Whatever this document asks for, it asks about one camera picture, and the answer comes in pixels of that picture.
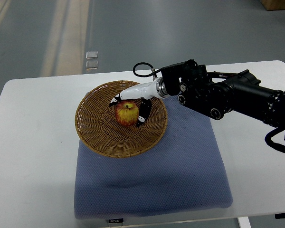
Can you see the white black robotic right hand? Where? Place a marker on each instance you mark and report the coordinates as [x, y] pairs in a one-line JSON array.
[[145, 92]]

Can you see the red yellow apple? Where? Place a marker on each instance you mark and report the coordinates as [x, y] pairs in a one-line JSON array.
[[126, 113]]

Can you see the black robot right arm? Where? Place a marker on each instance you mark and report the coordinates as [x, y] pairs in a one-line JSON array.
[[214, 94]]

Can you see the brown wicker basket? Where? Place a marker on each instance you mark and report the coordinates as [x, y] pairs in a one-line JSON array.
[[99, 130]]

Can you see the lower metal floor plate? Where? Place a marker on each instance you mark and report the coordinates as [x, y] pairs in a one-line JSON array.
[[91, 64]]

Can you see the metal floor plate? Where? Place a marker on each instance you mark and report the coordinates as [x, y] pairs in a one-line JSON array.
[[91, 64], [91, 55]]

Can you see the upper metal floor plate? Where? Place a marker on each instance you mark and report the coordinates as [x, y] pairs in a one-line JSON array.
[[91, 55]]

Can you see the blue padded cushion mat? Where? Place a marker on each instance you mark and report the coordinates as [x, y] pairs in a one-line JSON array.
[[183, 171]]

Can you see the black label tag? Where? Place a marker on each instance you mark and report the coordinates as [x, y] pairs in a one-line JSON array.
[[115, 221]]

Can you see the wooden box corner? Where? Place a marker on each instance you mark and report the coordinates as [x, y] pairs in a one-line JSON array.
[[271, 5]]

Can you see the white table leg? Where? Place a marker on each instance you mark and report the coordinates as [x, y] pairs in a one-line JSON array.
[[244, 222]]

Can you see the black table control panel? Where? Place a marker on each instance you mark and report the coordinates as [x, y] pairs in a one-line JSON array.
[[280, 216]]

